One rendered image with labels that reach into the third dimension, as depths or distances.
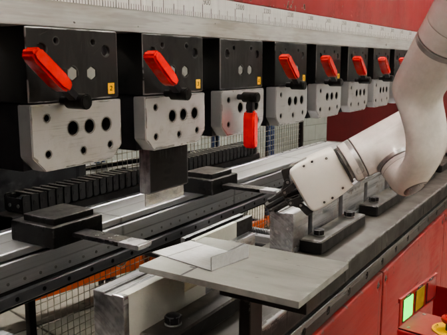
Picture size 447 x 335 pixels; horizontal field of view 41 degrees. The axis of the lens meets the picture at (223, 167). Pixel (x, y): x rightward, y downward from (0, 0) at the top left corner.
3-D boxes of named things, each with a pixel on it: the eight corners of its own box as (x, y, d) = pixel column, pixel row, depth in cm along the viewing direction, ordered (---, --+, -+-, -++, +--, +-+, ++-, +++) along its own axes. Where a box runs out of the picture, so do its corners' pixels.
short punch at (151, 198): (150, 207, 92) (149, 146, 91) (140, 206, 93) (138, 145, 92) (187, 195, 101) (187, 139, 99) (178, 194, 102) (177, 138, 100)
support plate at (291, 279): (298, 309, 76) (298, 302, 76) (138, 271, 90) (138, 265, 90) (348, 268, 91) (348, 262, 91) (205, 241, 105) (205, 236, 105)
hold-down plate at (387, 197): (377, 217, 168) (377, 206, 167) (358, 214, 170) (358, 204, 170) (406, 197, 193) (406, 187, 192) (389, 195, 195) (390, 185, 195)
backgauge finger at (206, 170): (267, 203, 136) (268, 181, 135) (175, 191, 149) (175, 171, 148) (291, 193, 146) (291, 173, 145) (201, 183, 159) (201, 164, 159)
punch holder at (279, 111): (275, 127, 118) (277, 41, 115) (238, 124, 122) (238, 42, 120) (306, 120, 131) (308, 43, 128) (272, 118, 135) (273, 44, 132)
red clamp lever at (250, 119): (255, 149, 103) (255, 92, 102) (235, 147, 106) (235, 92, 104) (260, 147, 105) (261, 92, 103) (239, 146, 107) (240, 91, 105)
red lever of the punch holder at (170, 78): (160, 47, 79) (193, 92, 86) (136, 47, 81) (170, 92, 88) (155, 58, 78) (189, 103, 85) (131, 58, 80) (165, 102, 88)
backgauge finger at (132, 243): (121, 265, 94) (120, 234, 94) (11, 240, 108) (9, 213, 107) (167, 246, 104) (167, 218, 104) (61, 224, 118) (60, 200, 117)
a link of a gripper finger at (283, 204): (303, 203, 122) (275, 219, 122) (296, 190, 121) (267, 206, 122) (304, 207, 118) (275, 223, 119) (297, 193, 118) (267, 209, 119)
